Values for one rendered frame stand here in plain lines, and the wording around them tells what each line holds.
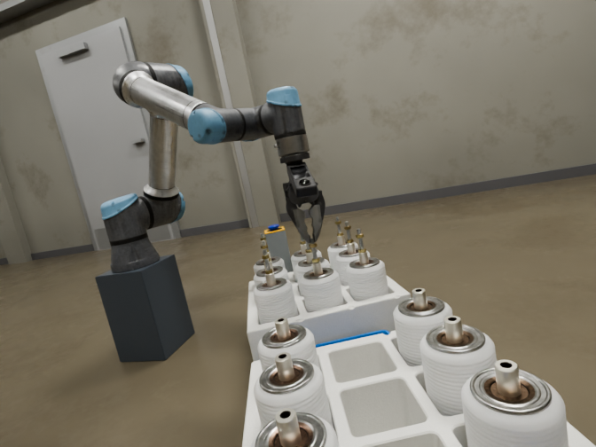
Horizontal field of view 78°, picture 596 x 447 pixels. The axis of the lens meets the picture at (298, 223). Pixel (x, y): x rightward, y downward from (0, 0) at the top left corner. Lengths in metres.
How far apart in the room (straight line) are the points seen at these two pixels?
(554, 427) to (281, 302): 0.58
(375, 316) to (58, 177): 4.39
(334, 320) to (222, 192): 2.96
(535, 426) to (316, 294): 0.56
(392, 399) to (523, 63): 3.07
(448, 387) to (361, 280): 0.41
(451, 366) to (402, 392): 0.13
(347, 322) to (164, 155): 0.77
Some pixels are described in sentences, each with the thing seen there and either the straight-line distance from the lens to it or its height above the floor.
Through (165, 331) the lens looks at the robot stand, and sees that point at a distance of 1.31.
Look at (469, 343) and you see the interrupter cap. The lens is 0.56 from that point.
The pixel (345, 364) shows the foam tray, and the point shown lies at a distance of 0.74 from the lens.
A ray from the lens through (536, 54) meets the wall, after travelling 3.49.
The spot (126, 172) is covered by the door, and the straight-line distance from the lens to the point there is 4.25.
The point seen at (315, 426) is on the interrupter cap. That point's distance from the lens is 0.45.
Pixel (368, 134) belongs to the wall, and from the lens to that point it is 3.32.
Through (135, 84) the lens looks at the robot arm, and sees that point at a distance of 1.08.
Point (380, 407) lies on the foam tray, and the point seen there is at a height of 0.14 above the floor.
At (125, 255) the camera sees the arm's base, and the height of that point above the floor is 0.35.
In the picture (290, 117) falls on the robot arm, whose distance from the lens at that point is 0.86.
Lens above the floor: 0.53
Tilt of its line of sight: 9 degrees down
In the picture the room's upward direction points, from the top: 11 degrees counter-clockwise
